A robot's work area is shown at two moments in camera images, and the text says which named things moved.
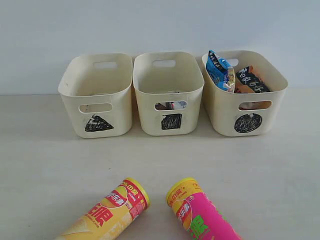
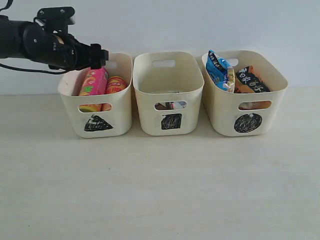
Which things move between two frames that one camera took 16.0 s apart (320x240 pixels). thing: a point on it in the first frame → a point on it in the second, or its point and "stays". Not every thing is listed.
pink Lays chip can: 199,216 → 95,82
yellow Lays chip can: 116,210 → 116,84
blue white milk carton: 179,105 stays
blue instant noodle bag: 221,72 stays
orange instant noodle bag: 248,80 stays
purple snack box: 169,105 stays
